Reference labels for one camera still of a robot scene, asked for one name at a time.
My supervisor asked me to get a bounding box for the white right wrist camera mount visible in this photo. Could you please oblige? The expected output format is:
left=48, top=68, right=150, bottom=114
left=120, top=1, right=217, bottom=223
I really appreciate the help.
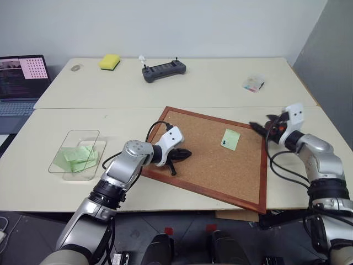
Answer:
left=278, top=103, right=305, bottom=146

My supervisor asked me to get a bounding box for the open laptop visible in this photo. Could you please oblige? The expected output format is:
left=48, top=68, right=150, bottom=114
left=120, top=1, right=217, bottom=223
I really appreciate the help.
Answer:
left=0, top=54, right=52, bottom=135

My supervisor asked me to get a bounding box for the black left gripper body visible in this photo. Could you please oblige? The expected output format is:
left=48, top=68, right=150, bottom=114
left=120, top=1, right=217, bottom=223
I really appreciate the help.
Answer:
left=164, top=148, right=181, bottom=166

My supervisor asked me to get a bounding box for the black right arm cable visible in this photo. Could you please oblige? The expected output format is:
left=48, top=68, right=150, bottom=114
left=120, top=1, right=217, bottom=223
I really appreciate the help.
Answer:
left=265, top=132, right=313, bottom=192

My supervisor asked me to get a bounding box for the dark rounded shape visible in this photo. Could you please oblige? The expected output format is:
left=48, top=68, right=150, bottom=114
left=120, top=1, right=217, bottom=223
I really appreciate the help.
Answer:
left=206, top=230, right=250, bottom=265
left=141, top=232, right=175, bottom=265

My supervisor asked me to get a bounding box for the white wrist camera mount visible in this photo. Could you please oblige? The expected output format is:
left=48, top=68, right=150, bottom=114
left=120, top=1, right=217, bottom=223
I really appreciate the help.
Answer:
left=154, top=126, right=185, bottom=167
left=278, top=103, right=305, bottom=146

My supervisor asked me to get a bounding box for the wood-framed cork board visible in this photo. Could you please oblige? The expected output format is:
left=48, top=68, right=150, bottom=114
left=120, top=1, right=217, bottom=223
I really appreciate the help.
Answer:
left=140, top=105, right=269, bottom=215

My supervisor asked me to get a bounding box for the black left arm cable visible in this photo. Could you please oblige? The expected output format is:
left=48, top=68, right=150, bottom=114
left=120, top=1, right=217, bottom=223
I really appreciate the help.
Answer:
left=145, top=120, right=173, bottom=144

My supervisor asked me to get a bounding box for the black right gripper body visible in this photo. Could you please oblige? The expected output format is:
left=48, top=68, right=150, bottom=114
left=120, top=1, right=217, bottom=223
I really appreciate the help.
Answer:
left=264, top=115, right=286, bottom=143

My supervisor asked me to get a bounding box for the clear plastic box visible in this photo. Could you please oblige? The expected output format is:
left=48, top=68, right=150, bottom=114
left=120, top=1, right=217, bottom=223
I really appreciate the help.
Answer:
left=47, top=129, right=108, bottom=182

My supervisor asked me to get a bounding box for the grey handheld controller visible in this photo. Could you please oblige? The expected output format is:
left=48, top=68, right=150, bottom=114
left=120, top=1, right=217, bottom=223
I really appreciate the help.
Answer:
left=141, top=56, right=187, bottom=83

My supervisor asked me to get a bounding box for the green sticky note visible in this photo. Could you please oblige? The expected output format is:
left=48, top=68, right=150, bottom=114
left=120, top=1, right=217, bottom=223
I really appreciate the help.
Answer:
left=220, top=128, right=241, bottom=152

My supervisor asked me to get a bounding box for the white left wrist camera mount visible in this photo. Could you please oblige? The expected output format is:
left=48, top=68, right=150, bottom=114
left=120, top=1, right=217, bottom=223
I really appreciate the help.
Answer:
left=154, top=126, right=185, bottom=167

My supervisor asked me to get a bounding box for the small clear pushpin tray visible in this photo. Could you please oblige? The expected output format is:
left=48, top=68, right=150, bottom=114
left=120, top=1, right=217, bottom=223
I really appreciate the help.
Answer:
left=242, top=73, right=266, bottom=94

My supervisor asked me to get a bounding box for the white cable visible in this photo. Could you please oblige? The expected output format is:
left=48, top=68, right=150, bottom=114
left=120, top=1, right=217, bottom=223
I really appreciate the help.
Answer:
left=0, top=216, right=8, bottom=251

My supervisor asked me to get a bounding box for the yellow sponge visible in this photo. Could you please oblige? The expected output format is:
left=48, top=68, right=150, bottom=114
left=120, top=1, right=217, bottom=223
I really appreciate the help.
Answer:
left=99, top=54, right=121, bottom=71

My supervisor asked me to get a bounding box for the brown cardboard piece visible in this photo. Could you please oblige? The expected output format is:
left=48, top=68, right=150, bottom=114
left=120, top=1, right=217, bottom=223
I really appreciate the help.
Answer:
left=215, top=210, right=260, bottom=222

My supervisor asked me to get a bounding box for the pile of green notes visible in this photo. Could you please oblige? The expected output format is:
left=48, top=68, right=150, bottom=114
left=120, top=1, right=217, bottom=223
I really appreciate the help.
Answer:
left=53, top=145, right=100, bottom=174

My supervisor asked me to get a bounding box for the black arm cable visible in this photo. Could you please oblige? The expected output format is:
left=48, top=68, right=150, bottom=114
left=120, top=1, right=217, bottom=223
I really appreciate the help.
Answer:
left=265, top=132, right=313, bottom=192
left=145, top=120, right=173, bottom=144

